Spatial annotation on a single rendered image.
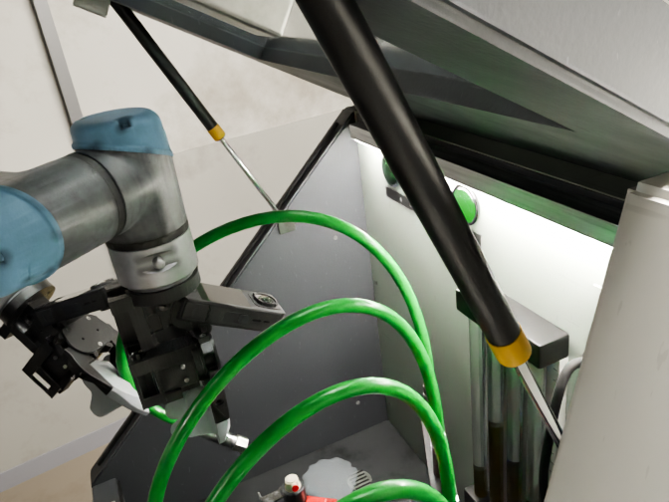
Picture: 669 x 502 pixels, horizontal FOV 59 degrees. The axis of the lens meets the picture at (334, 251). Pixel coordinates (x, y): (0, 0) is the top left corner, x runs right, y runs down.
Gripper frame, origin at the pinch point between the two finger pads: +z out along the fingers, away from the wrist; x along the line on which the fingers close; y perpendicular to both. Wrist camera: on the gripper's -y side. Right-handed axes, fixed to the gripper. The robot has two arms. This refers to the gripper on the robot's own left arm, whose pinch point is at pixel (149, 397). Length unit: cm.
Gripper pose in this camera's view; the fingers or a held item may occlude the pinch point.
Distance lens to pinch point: 79.4
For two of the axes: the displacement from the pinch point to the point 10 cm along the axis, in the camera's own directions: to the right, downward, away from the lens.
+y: -6.5, 6.9, 3.2
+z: 7.3, 6.8, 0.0
